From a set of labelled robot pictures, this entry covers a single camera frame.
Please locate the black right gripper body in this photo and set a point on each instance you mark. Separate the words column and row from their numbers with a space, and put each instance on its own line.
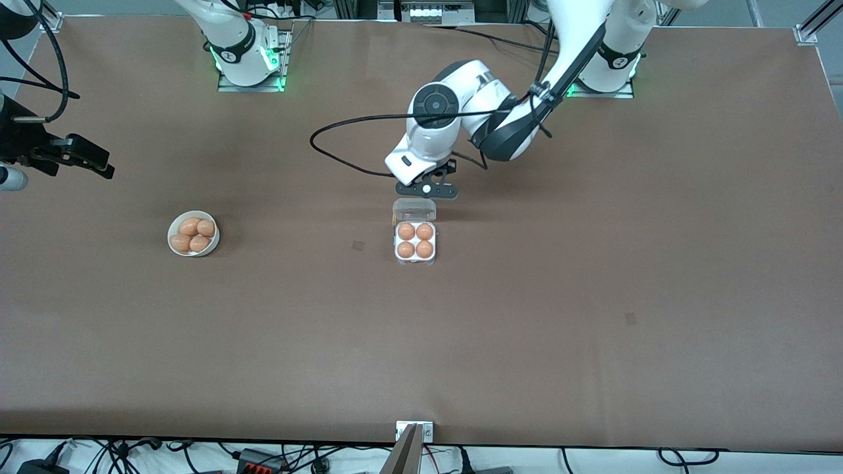
column 21, row 139

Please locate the clear plastic egg box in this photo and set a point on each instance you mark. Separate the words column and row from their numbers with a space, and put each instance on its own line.
column 415, row 209

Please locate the brown egg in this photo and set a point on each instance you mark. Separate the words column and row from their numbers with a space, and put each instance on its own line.
column 406, row 249
column 425, row 231
column 190, row 226
column 406, row 231
column 206, row 228
column 180, row 242
column 199, row 243
column 425, row 249

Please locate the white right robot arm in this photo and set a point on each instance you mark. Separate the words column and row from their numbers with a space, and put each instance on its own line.
column 224, row 26

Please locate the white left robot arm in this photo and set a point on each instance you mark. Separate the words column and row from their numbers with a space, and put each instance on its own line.
column 461, row 79

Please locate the white round bowl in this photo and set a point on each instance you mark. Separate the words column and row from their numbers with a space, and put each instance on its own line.
column 213, row 248

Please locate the black power adapter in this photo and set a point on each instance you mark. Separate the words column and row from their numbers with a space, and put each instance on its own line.
column 39, row 469

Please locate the black orange power strip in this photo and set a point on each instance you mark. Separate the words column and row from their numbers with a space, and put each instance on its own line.
column 260, row 461

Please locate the silver table corner bracket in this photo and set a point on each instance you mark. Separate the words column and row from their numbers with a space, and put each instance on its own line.
column 807, row 34
column 54, row 24

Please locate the grey terminal block rail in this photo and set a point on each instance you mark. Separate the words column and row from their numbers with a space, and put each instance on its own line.
column 428, row 13

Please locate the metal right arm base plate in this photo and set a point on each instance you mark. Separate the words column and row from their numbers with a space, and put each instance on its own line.
column 227, row 85

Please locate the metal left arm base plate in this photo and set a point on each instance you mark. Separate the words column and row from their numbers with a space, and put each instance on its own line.
column 622, row 94

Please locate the silver camera mount bracket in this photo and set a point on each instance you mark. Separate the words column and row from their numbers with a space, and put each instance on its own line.
column 428, row 431

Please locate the aluminium camera mount beam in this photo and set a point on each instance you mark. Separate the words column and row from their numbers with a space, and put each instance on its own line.
column 403, row 457

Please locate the aluminium frame profile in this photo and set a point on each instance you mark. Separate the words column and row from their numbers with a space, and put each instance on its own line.
column 820, row 14

